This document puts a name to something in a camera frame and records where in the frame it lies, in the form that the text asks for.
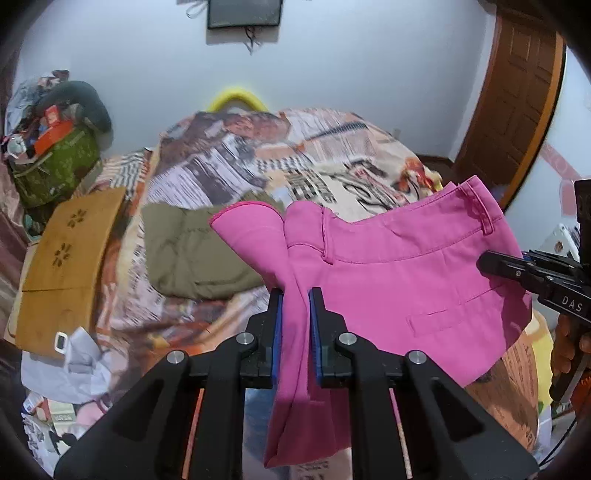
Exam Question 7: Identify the brown wooden door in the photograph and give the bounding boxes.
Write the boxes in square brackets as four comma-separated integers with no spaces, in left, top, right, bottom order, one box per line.
[455,9,568,210]

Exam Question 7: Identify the grey white cloth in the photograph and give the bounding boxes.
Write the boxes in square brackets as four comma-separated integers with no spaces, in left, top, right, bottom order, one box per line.
[21,327,114,404]

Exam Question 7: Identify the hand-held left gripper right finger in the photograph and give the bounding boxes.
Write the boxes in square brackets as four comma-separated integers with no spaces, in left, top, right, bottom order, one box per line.
[308,286,539,480]

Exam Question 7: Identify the yellow pillow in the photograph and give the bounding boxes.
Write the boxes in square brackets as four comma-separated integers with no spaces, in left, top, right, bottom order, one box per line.
[208,84,269,112]

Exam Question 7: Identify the green bag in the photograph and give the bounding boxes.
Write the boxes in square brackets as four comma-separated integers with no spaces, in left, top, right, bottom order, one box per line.
[11,130,101,209]

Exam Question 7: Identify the white appliance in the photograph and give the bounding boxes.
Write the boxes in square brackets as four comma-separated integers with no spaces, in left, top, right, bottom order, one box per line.
[542,224,578,254]

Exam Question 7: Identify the olive green pants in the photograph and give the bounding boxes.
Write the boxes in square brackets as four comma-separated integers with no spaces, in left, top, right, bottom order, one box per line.
[141,194,282,298]

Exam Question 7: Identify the black framed wall panel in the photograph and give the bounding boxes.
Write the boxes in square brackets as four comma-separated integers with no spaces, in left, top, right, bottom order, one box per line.
[207,0,283,31]

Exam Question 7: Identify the pile of assorted packets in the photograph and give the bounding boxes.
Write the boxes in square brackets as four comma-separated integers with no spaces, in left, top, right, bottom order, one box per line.
[23,392,108,459]

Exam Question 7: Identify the orange box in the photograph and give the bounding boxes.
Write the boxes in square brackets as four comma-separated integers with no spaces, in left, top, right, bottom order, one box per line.
[34,105,75,155]

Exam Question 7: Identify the person's right hand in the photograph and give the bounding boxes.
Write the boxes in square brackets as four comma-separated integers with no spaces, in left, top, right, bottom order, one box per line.
[551,316,591,384]

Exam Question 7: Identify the brown wooden board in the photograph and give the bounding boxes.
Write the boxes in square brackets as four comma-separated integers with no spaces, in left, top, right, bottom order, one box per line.
[15,187,127,361]

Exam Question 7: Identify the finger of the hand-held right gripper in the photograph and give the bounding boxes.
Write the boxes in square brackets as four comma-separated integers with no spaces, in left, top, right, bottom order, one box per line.
[476,249,536,289]

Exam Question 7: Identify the patterned cloth pile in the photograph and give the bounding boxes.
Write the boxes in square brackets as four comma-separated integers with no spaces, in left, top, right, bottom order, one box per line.
[7,69,70,134]

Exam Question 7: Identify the pink pants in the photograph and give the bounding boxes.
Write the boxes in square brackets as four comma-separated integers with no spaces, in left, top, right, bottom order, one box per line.
[209,175,534,469]

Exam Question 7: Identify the brown curtain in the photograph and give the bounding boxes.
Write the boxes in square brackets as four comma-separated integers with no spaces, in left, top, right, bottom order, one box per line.
[0,175,28,352]

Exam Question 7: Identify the printed blanket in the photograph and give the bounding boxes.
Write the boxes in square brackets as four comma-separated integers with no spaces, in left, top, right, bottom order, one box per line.
[78,107,541,480]

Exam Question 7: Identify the dark grey neck pillow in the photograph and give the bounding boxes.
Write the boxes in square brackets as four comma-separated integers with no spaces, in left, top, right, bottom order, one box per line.
[44,80,114,137]

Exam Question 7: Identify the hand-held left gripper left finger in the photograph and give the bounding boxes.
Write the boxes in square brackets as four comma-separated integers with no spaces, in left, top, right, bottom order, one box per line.
[54,287,283,480]

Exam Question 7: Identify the yellow bedsheet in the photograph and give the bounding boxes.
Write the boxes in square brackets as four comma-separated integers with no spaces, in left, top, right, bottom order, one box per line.
[522,314,555,398]

